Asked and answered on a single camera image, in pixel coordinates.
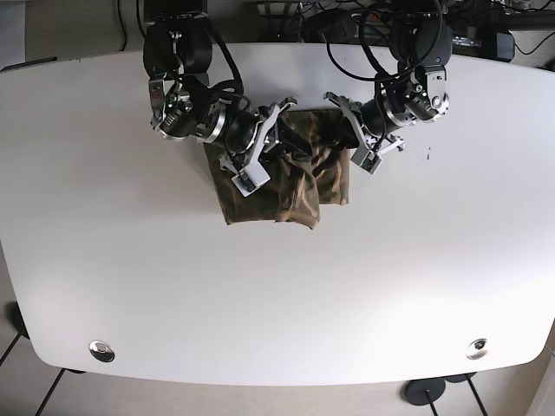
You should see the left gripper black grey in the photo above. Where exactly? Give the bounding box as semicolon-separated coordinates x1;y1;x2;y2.
323;92;405;159

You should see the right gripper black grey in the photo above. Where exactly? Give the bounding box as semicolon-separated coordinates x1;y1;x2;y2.
219;97;298;174

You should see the brown cloth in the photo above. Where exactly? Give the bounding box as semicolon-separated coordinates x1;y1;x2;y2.
204;109;350;229

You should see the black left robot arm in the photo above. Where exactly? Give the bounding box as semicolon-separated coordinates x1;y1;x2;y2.
324;1;453;172

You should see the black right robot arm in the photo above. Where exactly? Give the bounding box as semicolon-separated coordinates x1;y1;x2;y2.
136;1;297;190

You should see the black box under table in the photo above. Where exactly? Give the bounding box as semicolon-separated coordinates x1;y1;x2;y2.
301;9;356;43

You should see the right silver table grommet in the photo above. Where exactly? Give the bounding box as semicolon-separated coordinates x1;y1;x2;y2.
465;338;489;361

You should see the silver table grommet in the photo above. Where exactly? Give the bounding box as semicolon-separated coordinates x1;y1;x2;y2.
88;340;115;363
465;338;489;361

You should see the left silver table grommet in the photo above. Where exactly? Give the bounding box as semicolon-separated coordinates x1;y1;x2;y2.
88;340;115;363

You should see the black round stand base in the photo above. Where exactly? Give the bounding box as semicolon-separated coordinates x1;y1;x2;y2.
402;378;446;406

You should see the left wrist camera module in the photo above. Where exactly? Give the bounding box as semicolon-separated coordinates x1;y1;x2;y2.
350;147;383;174

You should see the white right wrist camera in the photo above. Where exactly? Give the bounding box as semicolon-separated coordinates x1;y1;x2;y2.
232;165;271;197

